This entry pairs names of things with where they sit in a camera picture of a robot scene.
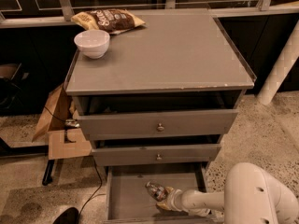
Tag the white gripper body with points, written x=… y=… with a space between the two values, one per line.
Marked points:
x=177 y=198

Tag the clear plastic water bottle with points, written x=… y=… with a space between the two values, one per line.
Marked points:
x=156 y=191

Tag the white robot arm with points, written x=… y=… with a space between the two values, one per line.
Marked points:
x=250 y=196

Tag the grey bottom drawer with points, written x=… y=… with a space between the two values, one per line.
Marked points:
x=128 y=201

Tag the grey drawer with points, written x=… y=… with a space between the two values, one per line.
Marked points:
x=132 y=116
x=128 y=201
x=146 y=154

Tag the grey middle drawer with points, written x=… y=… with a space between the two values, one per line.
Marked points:
x=146 y=154

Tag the brass top drawer knob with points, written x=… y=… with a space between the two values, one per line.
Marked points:
x=160 y=127

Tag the grey top drawer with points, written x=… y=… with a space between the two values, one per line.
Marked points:
x=132 y=116

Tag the grey wooden drawer cabinet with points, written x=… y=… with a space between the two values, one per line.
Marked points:
x=177 y=50

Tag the black round floor object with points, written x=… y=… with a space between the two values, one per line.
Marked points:
x=69 y=216

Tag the brown cardboard box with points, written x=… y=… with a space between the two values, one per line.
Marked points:
x=63 y=143

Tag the black metal leg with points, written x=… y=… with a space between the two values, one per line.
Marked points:
x=48 y=171

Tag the white ceramic bowl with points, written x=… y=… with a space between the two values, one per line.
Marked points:
x=92 y=43

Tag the brown yellow chip bag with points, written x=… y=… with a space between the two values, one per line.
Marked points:
x=113 y=21

